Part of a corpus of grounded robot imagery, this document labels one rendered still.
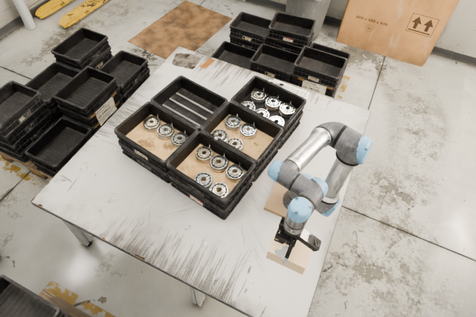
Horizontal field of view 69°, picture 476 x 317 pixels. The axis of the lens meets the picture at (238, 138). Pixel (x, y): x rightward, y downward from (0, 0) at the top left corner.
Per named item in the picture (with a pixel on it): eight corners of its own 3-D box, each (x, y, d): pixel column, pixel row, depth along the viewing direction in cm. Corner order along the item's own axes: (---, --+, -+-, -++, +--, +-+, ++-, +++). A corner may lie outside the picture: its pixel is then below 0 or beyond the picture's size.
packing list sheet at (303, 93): (311, 91, 259) (311, 90, 258) (301, 111, 246) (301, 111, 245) (270, 77, 267) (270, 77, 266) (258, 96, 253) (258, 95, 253)
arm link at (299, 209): (318, 203, 116) (304, 221, 112) (312, 217, 125) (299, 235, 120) (298, 189, 119) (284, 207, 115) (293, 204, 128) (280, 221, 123)
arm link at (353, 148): (312, 193, 191) (348, 119, 153) (336, 209, 185) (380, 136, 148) (302, 206, 183) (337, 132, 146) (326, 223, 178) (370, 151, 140)
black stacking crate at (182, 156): (255, 174, 198) (256, 163, 189) (224, 213, 183) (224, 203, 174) (200, 142, 211) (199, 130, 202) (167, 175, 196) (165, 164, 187)
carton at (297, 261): (311, 248, 148) (314, 241, 142) (302, 274, 141) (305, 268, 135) (275, 233, 152) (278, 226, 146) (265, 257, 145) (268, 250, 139)
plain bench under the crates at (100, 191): (343, 165, 304) (371, 110, 249) (279, 359, 212) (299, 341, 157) (185, 105, 341) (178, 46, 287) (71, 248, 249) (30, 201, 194)
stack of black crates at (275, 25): (309, 59, 370) (319, 20, 334) (299, 78, 351) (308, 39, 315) (273, 47, 380) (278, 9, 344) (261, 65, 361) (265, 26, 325)
